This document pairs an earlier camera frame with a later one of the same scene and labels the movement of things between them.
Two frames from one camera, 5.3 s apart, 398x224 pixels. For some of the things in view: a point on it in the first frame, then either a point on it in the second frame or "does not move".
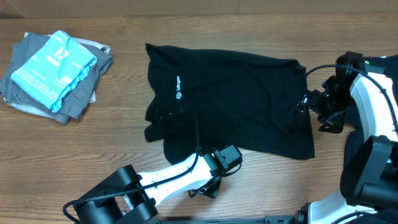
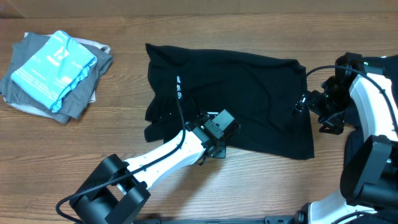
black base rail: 275,219 does not move
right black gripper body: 331,107 does not move
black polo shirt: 198,99 does not move
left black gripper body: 212,190 to 221,151
